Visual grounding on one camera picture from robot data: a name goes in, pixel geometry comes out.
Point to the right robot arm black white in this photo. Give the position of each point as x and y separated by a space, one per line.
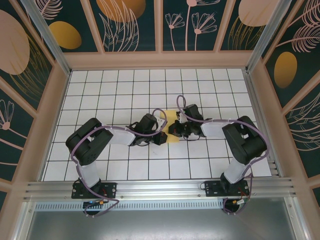
245 140

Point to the small controller circuit board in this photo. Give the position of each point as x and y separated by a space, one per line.
96 203
240 202

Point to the aluminium side rail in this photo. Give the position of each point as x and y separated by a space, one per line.
260 112

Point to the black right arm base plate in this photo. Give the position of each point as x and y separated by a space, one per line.
212 188

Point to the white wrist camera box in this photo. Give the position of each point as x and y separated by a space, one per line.
180 118
161 122

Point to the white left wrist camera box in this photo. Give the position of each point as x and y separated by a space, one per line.
161 122

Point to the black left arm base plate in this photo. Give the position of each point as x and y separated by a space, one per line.
107 190

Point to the aluminium mounting rail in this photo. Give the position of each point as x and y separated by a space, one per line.
160 187

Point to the aluminium corner post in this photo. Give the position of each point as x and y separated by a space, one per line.
47 37
270 35

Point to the grey metal sheet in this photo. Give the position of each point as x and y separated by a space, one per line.
160 227

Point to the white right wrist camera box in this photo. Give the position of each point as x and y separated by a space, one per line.
180 118

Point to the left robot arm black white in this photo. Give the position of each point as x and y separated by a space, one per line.
87 142

